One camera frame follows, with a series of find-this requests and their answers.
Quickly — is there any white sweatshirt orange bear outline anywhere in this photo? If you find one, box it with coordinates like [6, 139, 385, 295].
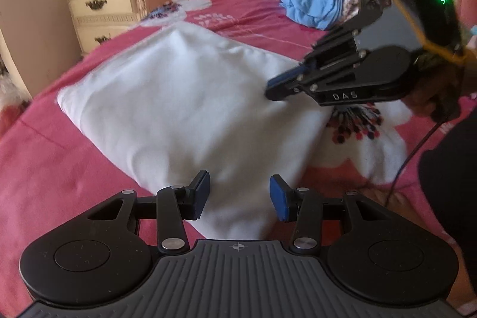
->
[57, 22, 332, 240]

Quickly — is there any person's right hand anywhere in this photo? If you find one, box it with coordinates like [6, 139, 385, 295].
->
[402, 51, 476, 117]

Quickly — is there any pink floral bed blanket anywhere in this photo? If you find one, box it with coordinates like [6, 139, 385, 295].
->
[1, 0, 453, 317]

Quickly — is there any black cable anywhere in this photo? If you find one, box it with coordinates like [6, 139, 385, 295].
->
[383, 119, 442, 207]

